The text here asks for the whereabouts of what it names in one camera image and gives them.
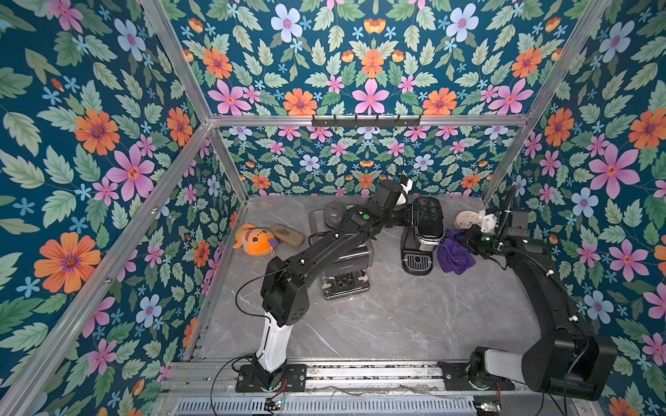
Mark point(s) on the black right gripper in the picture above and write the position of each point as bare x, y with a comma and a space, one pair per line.
506, 219

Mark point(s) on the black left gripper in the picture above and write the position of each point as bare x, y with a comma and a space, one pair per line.
408, 211

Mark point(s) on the black capsule coffee machine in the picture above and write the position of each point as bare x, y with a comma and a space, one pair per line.
423, 231

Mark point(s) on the purple microfiber cloth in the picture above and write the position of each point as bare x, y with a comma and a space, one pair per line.
452, 256

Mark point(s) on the silver espresso coffee machine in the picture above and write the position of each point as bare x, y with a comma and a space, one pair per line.
347, 276

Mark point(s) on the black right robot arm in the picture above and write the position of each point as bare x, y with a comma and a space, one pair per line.
569, 359

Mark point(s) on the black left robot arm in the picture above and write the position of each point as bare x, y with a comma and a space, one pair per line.
285, 285

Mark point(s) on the pink round alarm clock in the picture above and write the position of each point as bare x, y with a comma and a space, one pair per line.
466, 219

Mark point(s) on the orange plush toy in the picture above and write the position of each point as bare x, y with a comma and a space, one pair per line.
254, 241

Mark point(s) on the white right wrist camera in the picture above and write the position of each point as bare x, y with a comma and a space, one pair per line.
488, 222

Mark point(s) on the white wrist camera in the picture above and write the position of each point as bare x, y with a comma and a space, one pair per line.
407, 185
488, 222

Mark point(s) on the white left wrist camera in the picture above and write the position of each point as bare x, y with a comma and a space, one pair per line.
407, 185

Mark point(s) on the black hook rail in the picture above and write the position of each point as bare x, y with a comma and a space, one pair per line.
372, 121

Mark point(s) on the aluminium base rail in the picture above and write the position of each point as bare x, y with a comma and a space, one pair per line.
353, 387

